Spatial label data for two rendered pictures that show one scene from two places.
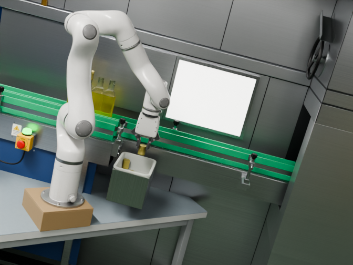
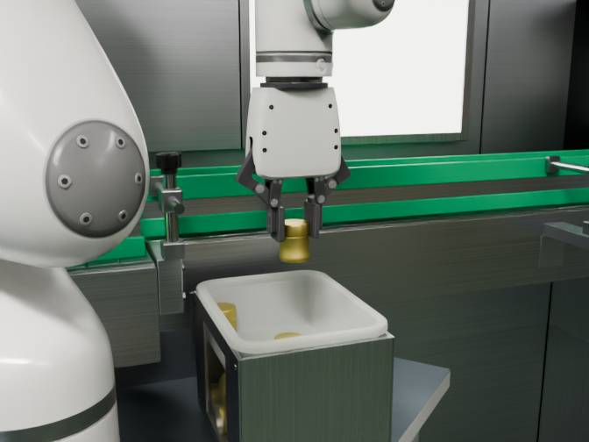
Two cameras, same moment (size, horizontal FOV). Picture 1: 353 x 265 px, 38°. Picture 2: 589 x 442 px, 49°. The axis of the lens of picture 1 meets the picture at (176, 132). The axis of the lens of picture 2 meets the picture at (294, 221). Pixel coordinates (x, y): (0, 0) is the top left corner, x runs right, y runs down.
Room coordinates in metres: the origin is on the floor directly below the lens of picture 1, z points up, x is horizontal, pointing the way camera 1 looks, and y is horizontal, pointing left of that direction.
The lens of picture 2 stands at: (1.54, 0.40, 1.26)
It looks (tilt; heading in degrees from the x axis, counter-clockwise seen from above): 13 degrees down; 338
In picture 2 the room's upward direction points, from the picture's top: straight up
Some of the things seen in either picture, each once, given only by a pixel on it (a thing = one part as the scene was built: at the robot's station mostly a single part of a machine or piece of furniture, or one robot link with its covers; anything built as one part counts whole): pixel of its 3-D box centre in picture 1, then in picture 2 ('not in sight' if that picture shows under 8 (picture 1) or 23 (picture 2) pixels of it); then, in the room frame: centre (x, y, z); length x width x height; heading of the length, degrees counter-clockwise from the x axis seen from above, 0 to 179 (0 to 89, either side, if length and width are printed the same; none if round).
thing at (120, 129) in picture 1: (121, 129); (167, 202); (2.30, 0.26, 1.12); 0.17 x 0.03 x 0.12; 178
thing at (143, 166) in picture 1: (134, 171); (284, 336); (2.20, 0.15, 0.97); 0.22 x 0.17 x 0.09; 178
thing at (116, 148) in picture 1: (117, 146); (166, 275); (2.32, 0.26, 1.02); 0.09 x 0.04 x 0.07; 178
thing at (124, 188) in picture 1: (132, 178); (277, 364); (2.23, 0.15, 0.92); 0.27 x 0.17 x 0.15; 178
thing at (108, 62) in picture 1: (166, 86); (225, 40); (2.56, 0.11, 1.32); 0.90 x 0.03 x 0.34; 88
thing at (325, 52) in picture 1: (318, 58); not in sight; (2.42, -0.56, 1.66); 0.21 x 0.05 x 0.21; 178
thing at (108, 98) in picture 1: (106, 110); not in sight; (2.43, 0.37, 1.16); 0.06 x 0.06 x 0.21; 88
